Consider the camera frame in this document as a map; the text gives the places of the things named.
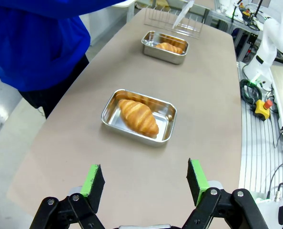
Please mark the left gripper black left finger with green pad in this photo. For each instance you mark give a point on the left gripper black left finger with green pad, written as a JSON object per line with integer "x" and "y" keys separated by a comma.
{"x": 93, "y": 183}

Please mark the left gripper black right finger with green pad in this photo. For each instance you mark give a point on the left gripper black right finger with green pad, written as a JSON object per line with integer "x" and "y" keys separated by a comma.
{"x": 196, "y": 181}

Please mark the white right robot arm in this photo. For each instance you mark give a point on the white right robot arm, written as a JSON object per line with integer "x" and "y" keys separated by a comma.
{"x": 275, "y": 35}

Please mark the rectangular steel container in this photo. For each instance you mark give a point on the rectangular steel container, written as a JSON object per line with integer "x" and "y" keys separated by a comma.
{"x": 164, "y": 57}
{"x": 166, "y": 114}

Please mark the golden croissant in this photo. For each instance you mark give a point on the golden croissant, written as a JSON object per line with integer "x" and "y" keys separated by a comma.
{"x": 138, "y": 117}
{"x": 168, "y": 47}

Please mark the yellow emergency stop box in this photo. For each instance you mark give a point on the yellow emergency stop box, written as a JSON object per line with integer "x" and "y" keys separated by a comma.
{"x": 261, "y": 109}

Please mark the person's black trousers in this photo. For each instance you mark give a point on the person's black trousers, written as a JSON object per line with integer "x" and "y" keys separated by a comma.
{"x": 53, "y": 93}

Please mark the person's blue sweater torso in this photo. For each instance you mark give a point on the person's blue sweater torso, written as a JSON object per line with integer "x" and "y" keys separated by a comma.
{"x": 36, "y": 43}

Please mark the transparent container lid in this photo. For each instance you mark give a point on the transparent container lid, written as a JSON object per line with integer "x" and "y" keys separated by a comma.
{"x": 183, "y": 14}

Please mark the small yellow pendant box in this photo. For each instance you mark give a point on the small yellow pendant box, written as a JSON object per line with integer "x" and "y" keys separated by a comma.
{"x": 246, "y": 13}

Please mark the white side table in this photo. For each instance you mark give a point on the white side table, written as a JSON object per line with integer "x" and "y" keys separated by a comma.
{"x": 126, "y": 6}

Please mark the aluminium frame bench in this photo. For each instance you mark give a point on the aluminium frame bench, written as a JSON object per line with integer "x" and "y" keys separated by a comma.
{"x": 247, "y": 35}

